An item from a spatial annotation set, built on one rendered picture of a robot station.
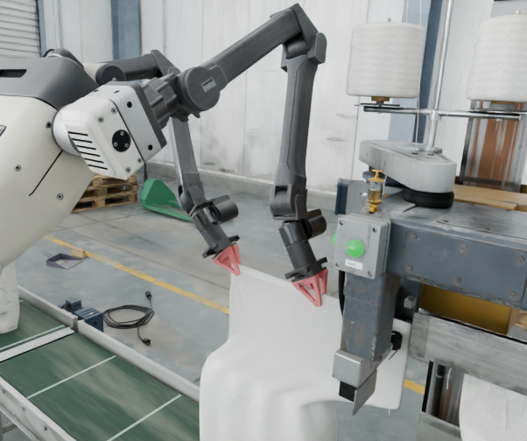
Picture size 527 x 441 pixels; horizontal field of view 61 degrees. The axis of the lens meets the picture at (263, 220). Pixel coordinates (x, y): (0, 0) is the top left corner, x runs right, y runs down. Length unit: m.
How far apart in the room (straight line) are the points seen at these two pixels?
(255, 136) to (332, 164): 1.47
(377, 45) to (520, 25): 0.27
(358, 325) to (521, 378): 0.31
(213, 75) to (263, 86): 6.49
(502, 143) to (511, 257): 0.52
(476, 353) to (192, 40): 7.88
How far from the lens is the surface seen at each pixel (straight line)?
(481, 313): 1.08
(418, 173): 0.86
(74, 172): 0.90
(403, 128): 5.77
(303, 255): 1.04
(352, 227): 0.74
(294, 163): 1.04
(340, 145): 6.63
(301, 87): 1.10
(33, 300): 2.80
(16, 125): 0.88
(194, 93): 0.84
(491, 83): 0.99
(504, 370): 0.97
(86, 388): 2.02
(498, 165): 1.22
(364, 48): 1.07
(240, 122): 7.65
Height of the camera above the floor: 1.51
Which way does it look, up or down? 15 degrees down
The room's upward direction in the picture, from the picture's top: 3 degrees clockwise
